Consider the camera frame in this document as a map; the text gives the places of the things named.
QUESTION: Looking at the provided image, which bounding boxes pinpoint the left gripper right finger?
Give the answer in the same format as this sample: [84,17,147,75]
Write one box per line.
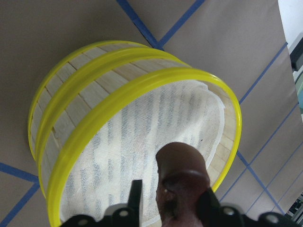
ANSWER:
[197,188,220,213]

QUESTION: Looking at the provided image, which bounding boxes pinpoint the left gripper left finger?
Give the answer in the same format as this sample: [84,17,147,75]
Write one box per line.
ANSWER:
[129,180,143,214]

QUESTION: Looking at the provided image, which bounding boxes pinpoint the yellow rim bamboo steamer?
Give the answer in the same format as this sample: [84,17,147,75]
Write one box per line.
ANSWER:
[27,40,186,160]

